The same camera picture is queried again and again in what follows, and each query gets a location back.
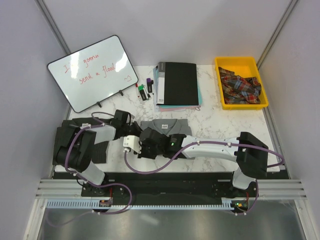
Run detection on green black marker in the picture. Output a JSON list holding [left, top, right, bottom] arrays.
[[138, 85, 148, 101]]

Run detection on white whiteboard black frame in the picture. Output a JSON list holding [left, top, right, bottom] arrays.
[[47, 35, 139, 113]]

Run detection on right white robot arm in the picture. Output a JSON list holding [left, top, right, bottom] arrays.
[[138, 127, 269, 197]]

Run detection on plaid shirt in bin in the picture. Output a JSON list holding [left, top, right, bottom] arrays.
[[218, 67, 262, 105]]

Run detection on white slotted cable duct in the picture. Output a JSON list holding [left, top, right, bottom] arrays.
[[46, 198, 234, 211]]

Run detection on folded black striped shirt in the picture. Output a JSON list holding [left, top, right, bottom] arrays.
[[52, 117, 109, 166]]

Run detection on yellow plastic bin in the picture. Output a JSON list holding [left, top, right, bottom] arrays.
[[214, 56, 269, 110]]

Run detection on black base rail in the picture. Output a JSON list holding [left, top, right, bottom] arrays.
[[81, 172, 257, 206]]

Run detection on red marker pen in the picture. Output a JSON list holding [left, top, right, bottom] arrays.
[[135, 83, 140, 99]]

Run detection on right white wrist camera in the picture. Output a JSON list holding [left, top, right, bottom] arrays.
[[123, 135, 142, 154]]

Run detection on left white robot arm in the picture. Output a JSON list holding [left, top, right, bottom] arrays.
[[52, 109, 142, 197]]

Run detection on purple black marker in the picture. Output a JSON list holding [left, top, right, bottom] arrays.
[[146, 78, 154, 93]]

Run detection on black folder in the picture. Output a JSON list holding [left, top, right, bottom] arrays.
[[156, 62, 199, 106]]

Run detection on grey long sleeve shirt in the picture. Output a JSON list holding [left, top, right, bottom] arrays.
[[139, 118, 196, 160]]

